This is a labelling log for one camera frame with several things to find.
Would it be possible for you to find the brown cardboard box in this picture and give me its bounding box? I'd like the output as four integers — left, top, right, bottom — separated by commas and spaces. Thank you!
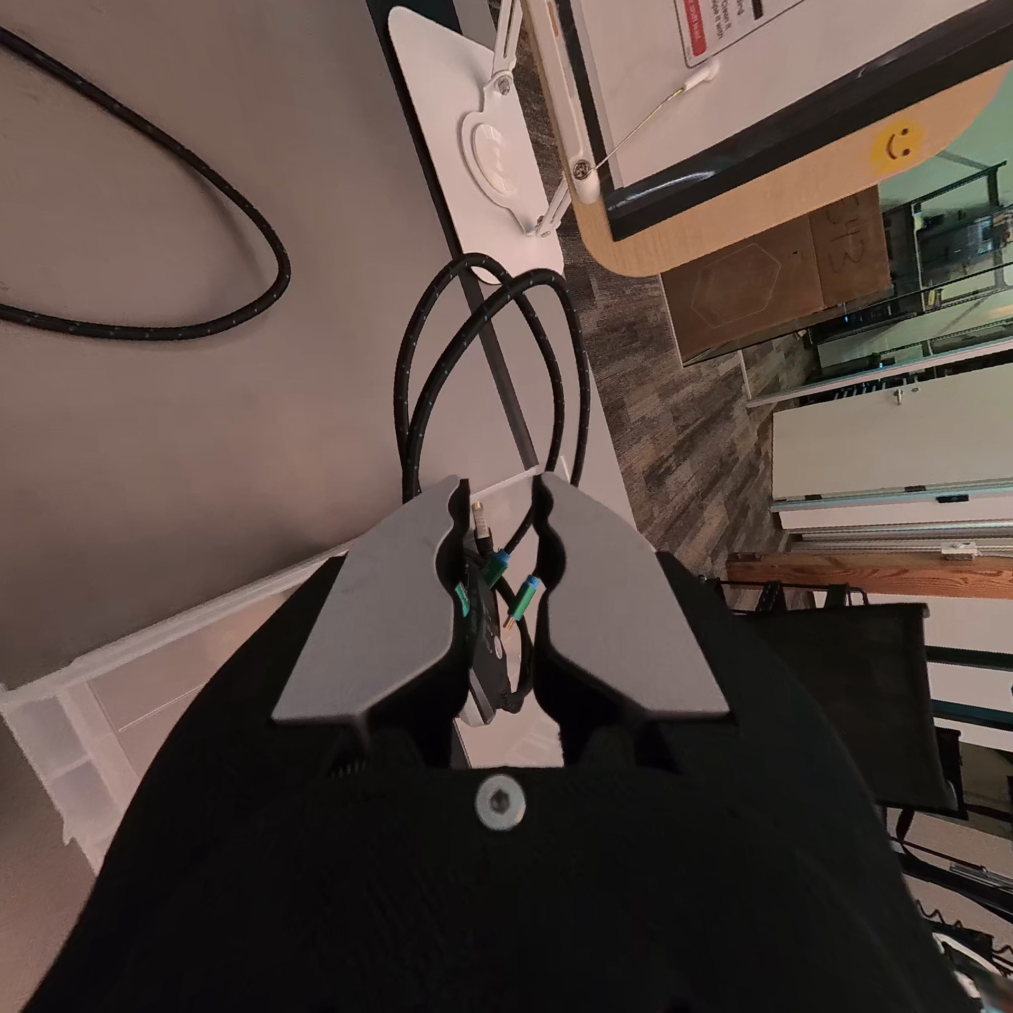
663, 186, 895, 367

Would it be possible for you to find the black fabric bag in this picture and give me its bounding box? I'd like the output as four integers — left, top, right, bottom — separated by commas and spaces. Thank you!
740, 581, 968, 820

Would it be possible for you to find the white cabinet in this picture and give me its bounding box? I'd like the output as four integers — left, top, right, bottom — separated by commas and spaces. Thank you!
771, 366, 1013, 555

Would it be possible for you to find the white stylus with tether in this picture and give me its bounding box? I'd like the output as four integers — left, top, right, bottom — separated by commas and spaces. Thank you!
586, 59, 723, 171

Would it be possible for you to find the braided cable with green plug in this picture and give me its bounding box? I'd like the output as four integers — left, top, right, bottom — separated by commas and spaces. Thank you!
393, 252, 567, 618
412, 269, 593, 634

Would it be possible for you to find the clear plastic bin with dividers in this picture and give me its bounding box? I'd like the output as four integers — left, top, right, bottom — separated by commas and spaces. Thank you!
0, 455, 634, 875

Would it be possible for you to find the wooden beam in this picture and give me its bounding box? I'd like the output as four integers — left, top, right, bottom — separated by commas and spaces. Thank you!
727, 552, 1013, 600

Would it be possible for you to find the white lamp base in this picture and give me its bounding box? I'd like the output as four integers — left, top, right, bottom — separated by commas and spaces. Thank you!
386, 0, 571, 278

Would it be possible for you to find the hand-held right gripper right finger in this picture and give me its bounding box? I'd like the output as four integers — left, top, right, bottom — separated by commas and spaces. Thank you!
532, 473, 731, 767

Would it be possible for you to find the tablet with instruction sheet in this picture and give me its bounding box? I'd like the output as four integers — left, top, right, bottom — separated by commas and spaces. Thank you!
526, 0, 1013, 242

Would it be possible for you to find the black braided hdmi cable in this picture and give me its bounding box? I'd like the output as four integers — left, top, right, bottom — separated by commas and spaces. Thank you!
0, 26, 292, 343

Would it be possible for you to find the yellow smiley sticker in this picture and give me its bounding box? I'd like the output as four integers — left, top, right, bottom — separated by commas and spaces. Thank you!
874, 120, 923, 169

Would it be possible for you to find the small black adapter device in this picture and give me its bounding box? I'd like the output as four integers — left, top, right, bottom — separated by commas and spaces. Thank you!
455, 546, 519, 728

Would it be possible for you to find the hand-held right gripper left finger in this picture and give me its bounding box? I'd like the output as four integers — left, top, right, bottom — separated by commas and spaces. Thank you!
271, 477, 476, 764

